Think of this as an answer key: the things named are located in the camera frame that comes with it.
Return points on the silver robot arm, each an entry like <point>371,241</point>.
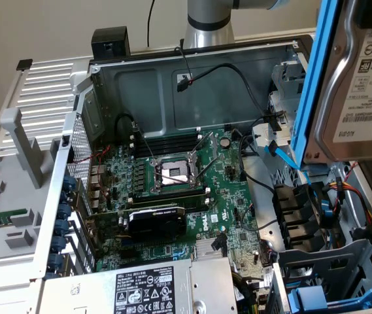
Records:
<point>205,36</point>

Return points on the metal socket cover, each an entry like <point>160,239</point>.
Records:
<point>212,144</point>

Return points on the black fan shroud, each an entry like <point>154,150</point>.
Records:
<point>290,209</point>

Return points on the CPU socket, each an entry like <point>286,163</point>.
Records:
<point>172,171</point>

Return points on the grey parts rack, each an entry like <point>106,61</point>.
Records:
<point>15,196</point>

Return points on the hard disk with blue bracket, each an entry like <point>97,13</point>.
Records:
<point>346,98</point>

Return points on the black RAM slot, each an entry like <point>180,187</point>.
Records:
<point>166,146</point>
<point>169,193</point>
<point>195,205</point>
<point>169,136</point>

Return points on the black box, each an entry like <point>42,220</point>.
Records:
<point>110,42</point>

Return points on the round coin cell battery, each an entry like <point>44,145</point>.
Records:
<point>226,142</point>

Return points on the metal locking lever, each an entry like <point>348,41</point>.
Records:
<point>204,169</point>
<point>146,147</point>

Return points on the green motherboard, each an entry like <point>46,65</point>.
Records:
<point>228,196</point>

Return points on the blue disk bracket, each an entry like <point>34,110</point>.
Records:
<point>310,297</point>

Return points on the dark blue slot clip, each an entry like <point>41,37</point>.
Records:
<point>59,243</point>
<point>64,211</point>
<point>70,182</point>
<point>55,260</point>
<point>65,197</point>
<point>62,226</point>

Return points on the silver finned heat sink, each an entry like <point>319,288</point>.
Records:
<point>203,248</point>

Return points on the grey metal drive cage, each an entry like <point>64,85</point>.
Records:
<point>283,108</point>

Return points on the metal rear port block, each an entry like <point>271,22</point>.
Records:
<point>95,193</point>

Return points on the grey power supply unit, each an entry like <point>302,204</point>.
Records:
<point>205,284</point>

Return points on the grey open PC case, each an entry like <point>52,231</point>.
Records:
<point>140,91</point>

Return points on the black graphics card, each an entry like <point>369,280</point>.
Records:
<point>159,225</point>

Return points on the grey metal disk bay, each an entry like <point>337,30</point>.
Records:
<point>319,258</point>

